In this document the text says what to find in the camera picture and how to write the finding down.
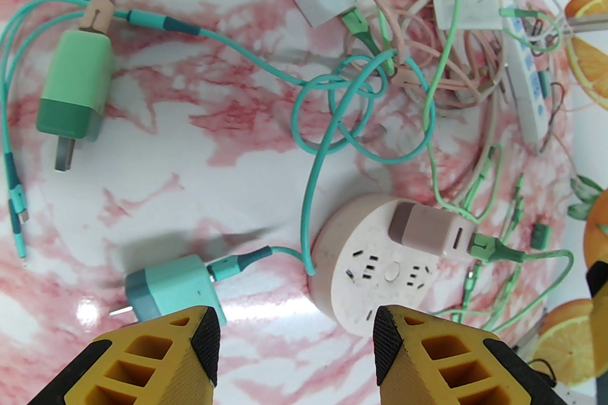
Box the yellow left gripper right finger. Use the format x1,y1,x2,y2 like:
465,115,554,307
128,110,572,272
372,304,557,405

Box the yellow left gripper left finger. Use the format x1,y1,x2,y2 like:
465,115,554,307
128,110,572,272
26,305,222,405

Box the light teal usb charger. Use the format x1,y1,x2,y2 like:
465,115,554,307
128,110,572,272
110,254,228,328

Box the teal dual-port usb charger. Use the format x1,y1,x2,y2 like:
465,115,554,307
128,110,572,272
531,223,551,249

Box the two-tone green usb charger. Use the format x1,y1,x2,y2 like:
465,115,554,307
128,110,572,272
37,29,115,172

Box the pale pink usb charger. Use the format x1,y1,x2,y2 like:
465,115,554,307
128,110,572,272
387,200,478,259

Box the white power strip blue sockets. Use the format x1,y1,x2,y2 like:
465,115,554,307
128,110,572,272
499,0,554,154

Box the light green usb cable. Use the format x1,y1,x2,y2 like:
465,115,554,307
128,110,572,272
463,144,528,252
299,0,480,223
432,232,575,332

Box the teal multi-head usb cable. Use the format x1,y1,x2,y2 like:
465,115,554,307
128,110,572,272
0,0,437,283

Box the thin black usb cable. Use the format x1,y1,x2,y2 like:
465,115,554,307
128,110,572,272
544,78,570,152

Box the pale pink usb cable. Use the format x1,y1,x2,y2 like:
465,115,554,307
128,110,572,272
80,0,509,119

